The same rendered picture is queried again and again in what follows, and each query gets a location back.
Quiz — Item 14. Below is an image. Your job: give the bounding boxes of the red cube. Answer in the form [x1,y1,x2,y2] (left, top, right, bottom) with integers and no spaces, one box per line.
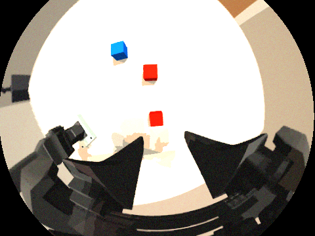
[142,64,158,81]
[150,111,163,127]

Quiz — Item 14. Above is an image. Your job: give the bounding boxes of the blue cube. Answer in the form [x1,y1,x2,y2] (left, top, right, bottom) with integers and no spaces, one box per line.
[110,41,128,60]

